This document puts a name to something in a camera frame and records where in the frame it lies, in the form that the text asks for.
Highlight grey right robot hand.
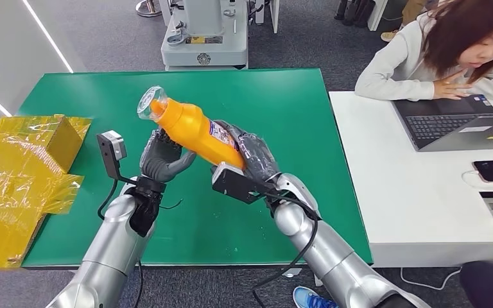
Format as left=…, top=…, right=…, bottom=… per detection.
left=214, top=119, right=282, bottom=184

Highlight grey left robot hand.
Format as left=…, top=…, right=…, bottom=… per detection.
left=139, top=127, right=198, bottom=184

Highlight orange detergent bottle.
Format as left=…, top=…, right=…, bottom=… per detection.
left=136, top=85, right=248, bottom=171

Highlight pale grey machine stand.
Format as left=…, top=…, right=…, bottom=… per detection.
left=160, top=0, right=250, bottom=71

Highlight blue sneaker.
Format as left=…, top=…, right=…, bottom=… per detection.
left=292, top=286, right=339, bottom=308

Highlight yellow film-wrapped cardboard box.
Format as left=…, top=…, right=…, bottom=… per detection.
left=0, top=113, right=93, bottom=270

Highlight chrome stanchion base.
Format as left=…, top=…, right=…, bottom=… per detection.
left=134, top=0, right=164, bottom=18

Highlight seated person at laptop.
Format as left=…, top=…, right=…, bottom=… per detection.
left=354, top=0, right=493, bottom=103

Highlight black boots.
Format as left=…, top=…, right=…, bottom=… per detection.
left=333, top=0, right=376, bottom=29

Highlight dark grey laptop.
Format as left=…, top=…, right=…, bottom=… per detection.
left=392, top=94, right=493, bottom=153

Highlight person's leg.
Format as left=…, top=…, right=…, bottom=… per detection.
left=379, top=0, right=429, bottom=43
left=458, top=260, right=493, bottom=308

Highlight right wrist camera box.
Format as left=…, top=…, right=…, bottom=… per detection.
left=211, top=162, right=273, bottom=205

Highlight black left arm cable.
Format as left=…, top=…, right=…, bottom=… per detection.
left=97, top=178, right=120, bottom=221

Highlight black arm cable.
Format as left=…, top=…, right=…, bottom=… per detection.
left=97, top=178, right=120, bottom=221
left=251, top=192, right=320, bottom=308

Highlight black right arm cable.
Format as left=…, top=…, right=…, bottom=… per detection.
left=251, top=192, right=320, bottom=308

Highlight white floor cable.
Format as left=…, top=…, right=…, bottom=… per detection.
left=399, top=266, right=463, bottom=293

